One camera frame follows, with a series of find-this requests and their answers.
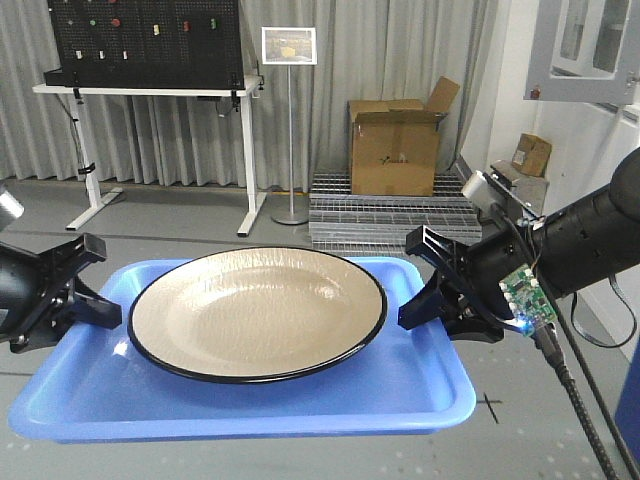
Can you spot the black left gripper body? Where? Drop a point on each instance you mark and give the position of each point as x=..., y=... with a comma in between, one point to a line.
x=33, y=294

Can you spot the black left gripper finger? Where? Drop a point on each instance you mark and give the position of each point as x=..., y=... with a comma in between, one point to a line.
x=91, y=308
x=77, y=254

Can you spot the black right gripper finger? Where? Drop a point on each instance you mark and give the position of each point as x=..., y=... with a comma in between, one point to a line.
x=427, y=244
x=424, y=307

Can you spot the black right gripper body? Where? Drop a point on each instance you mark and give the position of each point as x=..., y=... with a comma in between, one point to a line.
x=475, y=311

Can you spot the blue plastic tray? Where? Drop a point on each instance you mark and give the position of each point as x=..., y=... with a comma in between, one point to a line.
x=96, y=387

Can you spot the beige plate with black rim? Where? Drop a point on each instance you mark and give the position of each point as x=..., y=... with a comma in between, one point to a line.
x=257, y=315

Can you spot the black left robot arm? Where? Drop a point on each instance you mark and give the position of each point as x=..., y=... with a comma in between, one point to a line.
x=42, y=296

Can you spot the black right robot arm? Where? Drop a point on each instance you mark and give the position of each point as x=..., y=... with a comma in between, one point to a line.
x=581, y=244

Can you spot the grey cabinet door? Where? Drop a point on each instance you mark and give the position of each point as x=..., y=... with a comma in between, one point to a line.
x=585, y=51

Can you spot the green circuit board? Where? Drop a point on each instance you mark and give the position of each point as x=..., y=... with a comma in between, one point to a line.
x=527, y=301

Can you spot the stacked metal grating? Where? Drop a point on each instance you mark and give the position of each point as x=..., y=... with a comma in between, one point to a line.
x=344, y=223

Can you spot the large open cardboard box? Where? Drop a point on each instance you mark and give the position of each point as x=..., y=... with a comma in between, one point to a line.
x=395, y=143

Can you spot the small cardboard box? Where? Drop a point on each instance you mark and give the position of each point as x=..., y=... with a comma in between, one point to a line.
x=531, y=155

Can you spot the grey curtain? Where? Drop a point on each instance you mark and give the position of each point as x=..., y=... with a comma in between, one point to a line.
x=371, y=50

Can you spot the black pegboard panel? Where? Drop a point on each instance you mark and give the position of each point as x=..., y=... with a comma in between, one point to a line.
x=147, y=44

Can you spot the sign on metal stand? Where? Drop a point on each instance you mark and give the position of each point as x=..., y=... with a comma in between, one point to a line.
x=289, y=46

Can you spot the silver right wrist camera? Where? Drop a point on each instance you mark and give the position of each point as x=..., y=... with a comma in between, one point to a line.
x=521, y=195

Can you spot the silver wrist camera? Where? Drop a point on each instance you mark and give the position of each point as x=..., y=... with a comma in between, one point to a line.
x=10, y=208
x=521, y=195

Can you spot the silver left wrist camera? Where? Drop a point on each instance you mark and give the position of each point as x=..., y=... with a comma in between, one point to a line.
x=10, y=208

